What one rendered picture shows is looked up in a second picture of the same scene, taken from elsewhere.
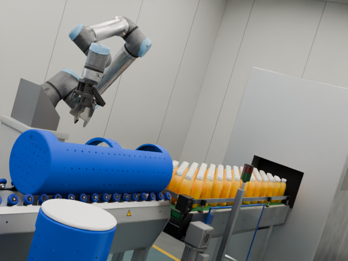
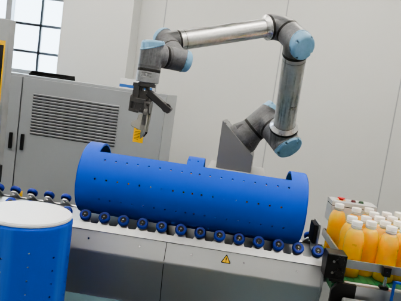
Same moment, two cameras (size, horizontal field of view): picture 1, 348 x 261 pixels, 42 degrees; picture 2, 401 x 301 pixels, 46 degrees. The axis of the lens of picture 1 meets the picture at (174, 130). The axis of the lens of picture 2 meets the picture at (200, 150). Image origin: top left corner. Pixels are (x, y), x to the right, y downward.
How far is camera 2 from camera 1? 1.80 m
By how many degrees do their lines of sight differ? 57
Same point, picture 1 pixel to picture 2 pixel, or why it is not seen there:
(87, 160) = (131, 174)
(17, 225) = not seen: hidden behind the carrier
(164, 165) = (286, 197)
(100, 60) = (144, 56)
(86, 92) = (140, 97)
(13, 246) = not seen: hidden behind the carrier
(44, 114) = (230, 152)
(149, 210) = (271, 264)
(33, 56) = (369, 117)
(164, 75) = not seen: outside the picture
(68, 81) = (263, 114)
